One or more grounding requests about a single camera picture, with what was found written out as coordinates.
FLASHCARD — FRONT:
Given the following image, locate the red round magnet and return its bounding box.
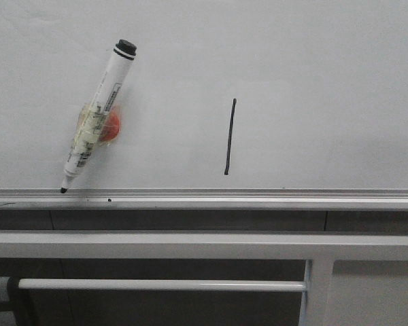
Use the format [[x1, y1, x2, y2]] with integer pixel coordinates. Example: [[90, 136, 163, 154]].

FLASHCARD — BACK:
[[99, 112, 121, 142]]

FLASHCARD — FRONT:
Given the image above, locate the white whiteboard marker pen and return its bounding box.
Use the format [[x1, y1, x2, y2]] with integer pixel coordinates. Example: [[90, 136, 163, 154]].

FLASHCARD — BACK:
[[60, 39, 137, 194]]

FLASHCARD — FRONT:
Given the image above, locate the whiteboard with aluminium tray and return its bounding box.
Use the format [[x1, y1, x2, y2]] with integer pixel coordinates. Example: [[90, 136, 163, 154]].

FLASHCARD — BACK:
[[0, 1, 408, 210]]

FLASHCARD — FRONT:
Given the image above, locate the white horizontal rod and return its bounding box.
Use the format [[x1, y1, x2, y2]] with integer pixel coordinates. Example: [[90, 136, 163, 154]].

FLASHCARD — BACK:
[[18, 278, 307, 292]]

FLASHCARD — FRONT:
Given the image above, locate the white metal stand frame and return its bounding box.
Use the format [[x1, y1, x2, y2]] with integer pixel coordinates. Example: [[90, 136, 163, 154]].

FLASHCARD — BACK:
[[0, 231, 408, 325]]

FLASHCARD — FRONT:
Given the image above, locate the black strap on rod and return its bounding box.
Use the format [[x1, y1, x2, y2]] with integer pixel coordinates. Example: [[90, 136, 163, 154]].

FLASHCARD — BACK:
[[5, 276, 33, 326]]

